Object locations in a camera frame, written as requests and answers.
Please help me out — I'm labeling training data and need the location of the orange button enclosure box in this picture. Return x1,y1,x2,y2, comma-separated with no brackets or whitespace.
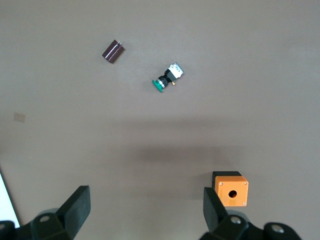
211,170,250,208

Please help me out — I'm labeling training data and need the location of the green push button switch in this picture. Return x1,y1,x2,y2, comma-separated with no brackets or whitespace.
151,62,185,94

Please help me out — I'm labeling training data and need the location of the brown tape patch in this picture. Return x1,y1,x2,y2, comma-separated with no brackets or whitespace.
13,112,27,124

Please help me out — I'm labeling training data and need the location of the white drawer cabinet housing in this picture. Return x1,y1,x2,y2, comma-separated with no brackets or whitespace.
0,163,21,229

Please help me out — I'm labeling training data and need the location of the dark maroon capacitor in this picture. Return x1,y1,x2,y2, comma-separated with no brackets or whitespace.
101,39,126,64

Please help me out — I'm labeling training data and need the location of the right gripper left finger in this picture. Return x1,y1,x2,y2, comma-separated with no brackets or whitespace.
0,185,91,240

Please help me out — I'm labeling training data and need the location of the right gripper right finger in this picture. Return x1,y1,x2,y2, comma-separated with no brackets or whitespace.
199,186,305,240

